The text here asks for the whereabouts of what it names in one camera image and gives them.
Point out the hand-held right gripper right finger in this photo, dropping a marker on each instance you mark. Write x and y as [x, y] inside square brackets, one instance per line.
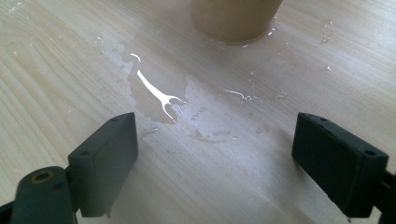
[339, 168]

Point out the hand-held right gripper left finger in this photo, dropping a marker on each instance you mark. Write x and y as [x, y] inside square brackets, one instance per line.
[106, 161]

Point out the brown paper cup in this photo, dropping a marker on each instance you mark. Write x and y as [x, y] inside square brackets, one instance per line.
[233, 18]

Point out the water spill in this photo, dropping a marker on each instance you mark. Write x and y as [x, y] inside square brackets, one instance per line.
[162, 77]

